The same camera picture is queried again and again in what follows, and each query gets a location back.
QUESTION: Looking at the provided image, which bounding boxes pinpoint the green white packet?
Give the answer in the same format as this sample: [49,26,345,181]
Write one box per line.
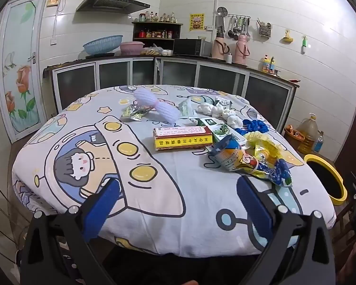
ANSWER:
[215,97,232,109]

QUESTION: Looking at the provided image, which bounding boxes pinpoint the hanging kitchen utensils rack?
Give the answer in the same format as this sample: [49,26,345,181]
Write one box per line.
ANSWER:
[215,13,251,40]

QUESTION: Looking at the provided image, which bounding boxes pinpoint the blue disposable gloves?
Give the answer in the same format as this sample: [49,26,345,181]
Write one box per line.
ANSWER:
[235,119,269,135]

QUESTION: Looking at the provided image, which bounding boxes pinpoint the flower printed door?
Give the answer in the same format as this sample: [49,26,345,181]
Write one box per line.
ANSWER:
[0,0,49,144]

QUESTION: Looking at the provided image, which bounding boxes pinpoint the black trash bin yellow rim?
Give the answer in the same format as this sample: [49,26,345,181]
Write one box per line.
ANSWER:
[303,154,348,205]

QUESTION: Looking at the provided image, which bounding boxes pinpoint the yellow plastic bag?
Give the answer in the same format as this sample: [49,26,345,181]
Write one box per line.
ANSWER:
[243,131,282,158]

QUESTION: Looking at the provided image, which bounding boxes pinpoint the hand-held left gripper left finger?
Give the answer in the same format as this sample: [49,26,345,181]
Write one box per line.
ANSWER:
[19,178,122,285]

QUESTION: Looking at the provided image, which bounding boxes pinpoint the white foam fruit net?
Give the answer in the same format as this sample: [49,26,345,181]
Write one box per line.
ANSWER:
[133,87,181,124]

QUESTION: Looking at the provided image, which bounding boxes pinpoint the dark wooden spice shelf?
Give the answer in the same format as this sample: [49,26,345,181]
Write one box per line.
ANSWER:
[132,21,183,49]

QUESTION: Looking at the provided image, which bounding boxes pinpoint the red yellow cardboard box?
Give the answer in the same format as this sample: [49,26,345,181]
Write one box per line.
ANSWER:
[153,125,213,151]

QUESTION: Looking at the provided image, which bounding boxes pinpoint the yellow wall poster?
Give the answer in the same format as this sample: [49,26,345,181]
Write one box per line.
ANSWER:
[190,13,205,31]

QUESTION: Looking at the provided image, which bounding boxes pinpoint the blue plastic basket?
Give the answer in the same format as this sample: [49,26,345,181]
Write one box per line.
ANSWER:
[83,36,123,56]

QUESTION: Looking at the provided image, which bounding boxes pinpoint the yellow blue detergent bottle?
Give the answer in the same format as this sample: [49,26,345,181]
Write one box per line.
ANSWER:
[261,55,276,73]

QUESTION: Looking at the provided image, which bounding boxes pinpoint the green leaf print packet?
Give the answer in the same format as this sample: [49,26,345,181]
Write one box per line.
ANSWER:
[211,124,247,146]

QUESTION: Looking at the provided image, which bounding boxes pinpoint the pale green wrapper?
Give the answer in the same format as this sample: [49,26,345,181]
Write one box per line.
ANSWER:
[178,99,198,119]

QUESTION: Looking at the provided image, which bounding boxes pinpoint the metal chopstick holder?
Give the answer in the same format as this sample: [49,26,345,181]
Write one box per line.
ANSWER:
[257,18,272,38]

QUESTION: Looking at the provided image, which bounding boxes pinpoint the pink plastic basin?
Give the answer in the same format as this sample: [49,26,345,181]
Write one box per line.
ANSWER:
[119,42,145,56]

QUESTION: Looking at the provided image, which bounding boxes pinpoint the pink thermos flask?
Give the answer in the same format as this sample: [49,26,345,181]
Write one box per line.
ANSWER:
[237,34,251,65]

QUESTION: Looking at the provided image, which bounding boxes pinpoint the kitchen counter cabinet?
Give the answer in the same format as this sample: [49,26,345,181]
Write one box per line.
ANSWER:
[43,55,300,134]

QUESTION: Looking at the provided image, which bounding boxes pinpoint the dark wooden chair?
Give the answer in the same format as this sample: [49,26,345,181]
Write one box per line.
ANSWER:
[329,196,356,259]

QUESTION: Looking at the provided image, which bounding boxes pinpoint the cartoon printed blanket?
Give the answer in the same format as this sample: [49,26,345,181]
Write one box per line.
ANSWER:
[11,85,337,257]

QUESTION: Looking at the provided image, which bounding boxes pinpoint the brown bin with orange bag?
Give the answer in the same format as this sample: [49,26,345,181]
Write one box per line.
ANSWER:
[284,125,305,146]

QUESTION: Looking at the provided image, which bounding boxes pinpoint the black microwave oven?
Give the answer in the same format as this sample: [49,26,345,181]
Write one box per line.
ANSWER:
[173,38,212,57]

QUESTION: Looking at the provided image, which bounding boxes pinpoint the dark green card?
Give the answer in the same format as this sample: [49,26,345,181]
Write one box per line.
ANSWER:
[193,117,218,127]

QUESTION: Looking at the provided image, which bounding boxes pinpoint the row of spice bottles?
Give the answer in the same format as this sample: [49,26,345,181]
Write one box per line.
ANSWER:
[139,11,178,24]

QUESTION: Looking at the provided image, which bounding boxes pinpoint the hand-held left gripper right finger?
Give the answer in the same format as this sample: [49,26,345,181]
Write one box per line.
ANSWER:
[237,176,337,285]

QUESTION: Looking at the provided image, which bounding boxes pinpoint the blue orange snack bag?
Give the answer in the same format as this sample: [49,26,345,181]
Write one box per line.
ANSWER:
[208,135,258,173]

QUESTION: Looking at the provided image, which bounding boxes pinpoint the yellow blue snack packet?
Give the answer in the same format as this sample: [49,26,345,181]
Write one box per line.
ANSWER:
[249,144,293,187]

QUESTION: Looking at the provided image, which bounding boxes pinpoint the clear bag of food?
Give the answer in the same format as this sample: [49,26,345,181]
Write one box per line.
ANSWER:
[141,44,162,55]

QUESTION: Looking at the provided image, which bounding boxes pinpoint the silver green wrapper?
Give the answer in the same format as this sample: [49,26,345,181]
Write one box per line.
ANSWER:
[121,104,151,122]

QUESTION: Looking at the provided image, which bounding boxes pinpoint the large cooking oil bottle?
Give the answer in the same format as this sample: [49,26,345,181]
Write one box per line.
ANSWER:
[297,113,319,155]

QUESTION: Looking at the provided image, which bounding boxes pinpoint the row of small jars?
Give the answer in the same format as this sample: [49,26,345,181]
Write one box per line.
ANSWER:
[138,29,173,38]

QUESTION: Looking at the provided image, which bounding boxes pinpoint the small blue label bottle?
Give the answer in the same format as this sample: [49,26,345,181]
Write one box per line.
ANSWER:
[312,131,324,152]

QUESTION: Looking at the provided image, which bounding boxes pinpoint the pink thermos with black strap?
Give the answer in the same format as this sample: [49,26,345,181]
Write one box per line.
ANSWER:
[211,31,230,60]

